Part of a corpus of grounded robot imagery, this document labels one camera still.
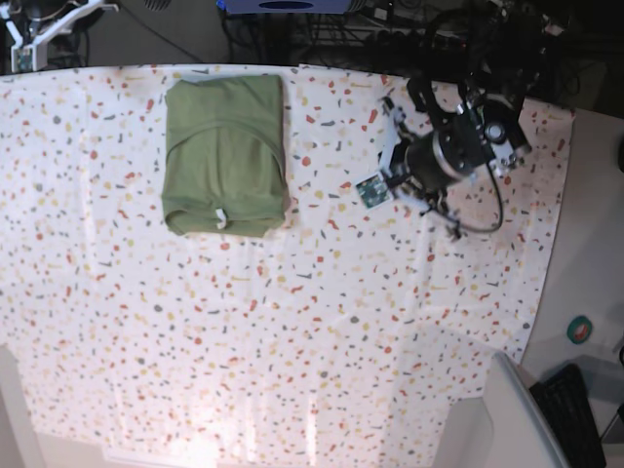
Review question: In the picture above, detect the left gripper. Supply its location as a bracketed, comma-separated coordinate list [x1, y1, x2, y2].
[394, 129, 481, 193]

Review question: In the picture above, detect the green t-shirt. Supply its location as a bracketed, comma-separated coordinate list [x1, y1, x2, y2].
[161, 75, 290, 238]

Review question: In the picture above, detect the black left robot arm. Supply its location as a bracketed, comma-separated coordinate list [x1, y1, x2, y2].
[391, 1, 560, 198]

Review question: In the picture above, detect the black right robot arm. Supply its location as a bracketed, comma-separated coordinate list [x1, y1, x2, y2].
[20, 0, 71, 22]

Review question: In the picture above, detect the green tape roll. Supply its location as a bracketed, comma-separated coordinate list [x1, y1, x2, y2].
[566, 316, 594, 345]

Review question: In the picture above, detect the blue white box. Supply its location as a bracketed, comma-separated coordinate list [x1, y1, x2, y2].
[216, 0, 367, 15]

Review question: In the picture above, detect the black keyboard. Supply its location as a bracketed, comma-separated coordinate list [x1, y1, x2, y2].
[529, 364, 606, 468]

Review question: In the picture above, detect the terrazzo patterned tablecloth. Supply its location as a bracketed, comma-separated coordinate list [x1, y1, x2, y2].
[1, 65, 574, 467]

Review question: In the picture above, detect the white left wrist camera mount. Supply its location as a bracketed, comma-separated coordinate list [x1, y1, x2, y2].
[354, 97, 462, 240]

